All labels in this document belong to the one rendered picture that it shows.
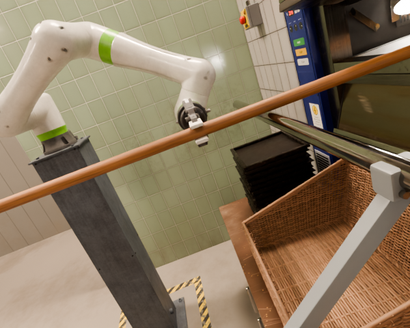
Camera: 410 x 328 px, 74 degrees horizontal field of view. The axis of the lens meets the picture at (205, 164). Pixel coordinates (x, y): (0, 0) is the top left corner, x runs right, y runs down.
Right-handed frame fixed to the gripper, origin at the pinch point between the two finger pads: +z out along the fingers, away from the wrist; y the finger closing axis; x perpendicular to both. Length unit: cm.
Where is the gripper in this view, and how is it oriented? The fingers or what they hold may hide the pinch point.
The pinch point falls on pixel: (198, 131)
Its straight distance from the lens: 64.8
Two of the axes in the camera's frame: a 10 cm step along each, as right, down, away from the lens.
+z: 1.1, 3.1, -9.4
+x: -9.4, 3.5, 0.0
